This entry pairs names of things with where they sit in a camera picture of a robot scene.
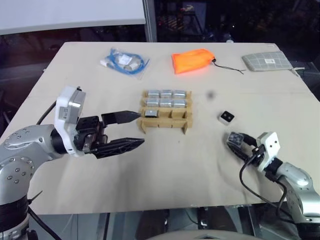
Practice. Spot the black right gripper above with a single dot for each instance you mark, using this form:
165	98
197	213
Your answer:
256	153

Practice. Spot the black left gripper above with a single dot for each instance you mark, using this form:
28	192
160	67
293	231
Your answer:
87	130

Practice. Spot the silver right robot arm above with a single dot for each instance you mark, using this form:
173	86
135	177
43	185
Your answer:
297	180

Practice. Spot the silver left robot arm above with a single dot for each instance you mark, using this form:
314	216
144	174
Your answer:
22	150

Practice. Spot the wooden slotted tray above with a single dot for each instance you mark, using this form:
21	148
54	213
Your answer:
165	122

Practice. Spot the beige table cloth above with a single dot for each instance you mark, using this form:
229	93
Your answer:
175	170

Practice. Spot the grey grid pattern case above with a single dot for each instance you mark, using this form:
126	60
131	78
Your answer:
266	61

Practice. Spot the pale grey robot torso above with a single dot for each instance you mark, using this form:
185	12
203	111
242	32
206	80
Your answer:
207	235

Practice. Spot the white board panel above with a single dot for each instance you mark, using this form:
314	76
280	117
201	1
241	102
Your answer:
70	12

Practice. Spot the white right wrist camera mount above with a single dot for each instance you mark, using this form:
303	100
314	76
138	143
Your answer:
268	147

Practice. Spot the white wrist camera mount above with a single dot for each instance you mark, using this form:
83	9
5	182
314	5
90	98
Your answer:
268	147
65	105

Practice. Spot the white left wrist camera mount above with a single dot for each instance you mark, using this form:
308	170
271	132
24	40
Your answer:
65	105

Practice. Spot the grey metal post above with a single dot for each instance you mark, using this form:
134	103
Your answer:
150	20

